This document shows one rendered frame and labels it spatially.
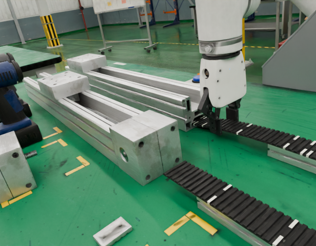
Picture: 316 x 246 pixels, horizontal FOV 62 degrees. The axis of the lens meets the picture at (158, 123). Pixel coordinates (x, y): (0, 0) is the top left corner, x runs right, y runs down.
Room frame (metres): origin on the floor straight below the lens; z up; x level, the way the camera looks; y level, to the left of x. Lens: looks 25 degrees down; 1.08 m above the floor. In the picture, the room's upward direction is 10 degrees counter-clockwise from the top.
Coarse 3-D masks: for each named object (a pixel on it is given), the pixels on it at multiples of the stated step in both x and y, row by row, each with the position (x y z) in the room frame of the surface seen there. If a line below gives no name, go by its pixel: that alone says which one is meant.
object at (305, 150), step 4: (308, 140) 0.40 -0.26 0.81; (304, 144) 0.39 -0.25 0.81; (308, 144) 0.39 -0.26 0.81; (312, 144) 0.38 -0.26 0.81; (296, 148) 0.38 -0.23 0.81; (300, 148) 0.38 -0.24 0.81; (304, 148) 0.38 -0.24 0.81; (308, 148) 0.37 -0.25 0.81; (296, 152) 0.37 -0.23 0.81; (300, 152) 0.37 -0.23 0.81; (304, 152) 0.37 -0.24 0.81; (304, 156) 0.36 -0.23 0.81
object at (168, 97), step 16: (96, 80) 0.99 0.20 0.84; (112, 80) 0.86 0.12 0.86; (128, 80) 0.91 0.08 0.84; (144, 80) 0.83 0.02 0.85; (160, 80) 0.76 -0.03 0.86; (112, 96) 0.88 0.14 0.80; (128, 96) 0.78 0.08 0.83; (144, 96) 0.71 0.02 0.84; (160, 96) 0.64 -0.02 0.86; (176, 96) 0.60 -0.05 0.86; (192, 96) 0.65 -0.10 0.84; (160, 112) 0.65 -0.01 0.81; (176, 112) 0.59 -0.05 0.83; (192, 112) 0.59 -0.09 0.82; (192, 128) 0.58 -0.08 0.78
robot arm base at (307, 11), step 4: (292, 0) 0.86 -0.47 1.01; (296, 0) 0.83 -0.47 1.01; (300, 0) 0.82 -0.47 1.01; (304, 0) 0.81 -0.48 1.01; (308, 0) 0.80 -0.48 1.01; (312, 0) 0.79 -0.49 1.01; (296, 4) 0.84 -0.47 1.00; (300, 4) 0.83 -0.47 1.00; (304, 4) 0.81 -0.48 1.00; (308, 4) 0.80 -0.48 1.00; (312, 4) 0.79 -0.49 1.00; (300, 8) 0.83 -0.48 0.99; (304, 8) 0.82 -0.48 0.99; (308, 8) 0.80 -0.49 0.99; (312, 8) 0.79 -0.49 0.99; (304, 12) 0.82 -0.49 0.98; (308, 12) 0.81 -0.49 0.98; (312, 12) 0.79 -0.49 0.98; (308, 16) 0.82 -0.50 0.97
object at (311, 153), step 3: (315, 147) 0.37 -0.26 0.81; (312, 150) 0.37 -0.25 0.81; (315, 150) 0.37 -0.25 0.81; (306, 153) 0.36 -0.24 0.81; (309, 153) 0.36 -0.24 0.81; (312, 153) 0.36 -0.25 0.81; (315, 153) 0.36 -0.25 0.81; (306, 156) 0.36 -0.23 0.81; (309, 156) 0.35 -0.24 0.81; (312, 156) 0.35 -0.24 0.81; (315, 156) 0.35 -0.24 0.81; (315, 159) 0.35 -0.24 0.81
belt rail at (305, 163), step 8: (272, 152) 0.41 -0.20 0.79; (280, 152) 0.41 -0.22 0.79; (288, 152) 0.39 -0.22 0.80; (280, 160) 0.40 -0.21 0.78; (288, 160) 0.39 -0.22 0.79; (296, 160) 0.38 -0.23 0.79; (304, 160) 0.36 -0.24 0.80; (312, 160) 0.35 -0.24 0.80; (304, 168) 0.36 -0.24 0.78; (312, 168) 0.35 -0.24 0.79
